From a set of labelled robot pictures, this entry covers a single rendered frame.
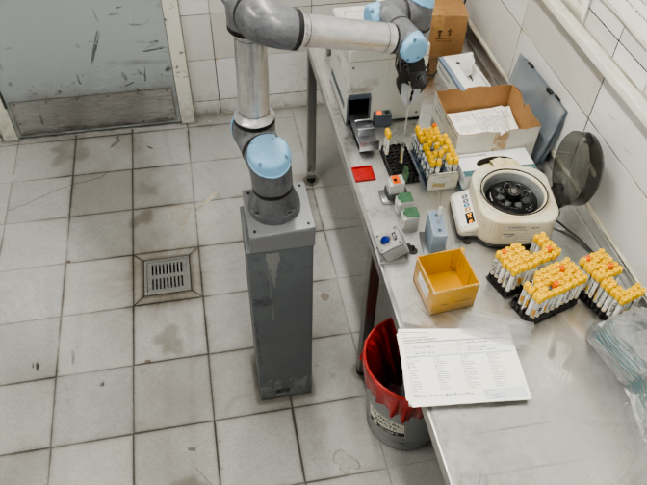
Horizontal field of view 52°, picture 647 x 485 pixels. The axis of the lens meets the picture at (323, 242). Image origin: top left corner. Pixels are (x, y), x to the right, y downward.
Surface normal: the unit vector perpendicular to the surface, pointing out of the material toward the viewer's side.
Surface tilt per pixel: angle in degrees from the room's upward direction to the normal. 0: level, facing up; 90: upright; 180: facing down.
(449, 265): 90
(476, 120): 0
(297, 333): 90
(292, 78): 90
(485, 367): 1
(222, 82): 90
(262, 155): 9
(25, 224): 0
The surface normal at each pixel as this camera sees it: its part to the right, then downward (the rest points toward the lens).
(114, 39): 0.19, 0.73
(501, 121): 0.01, -0.69
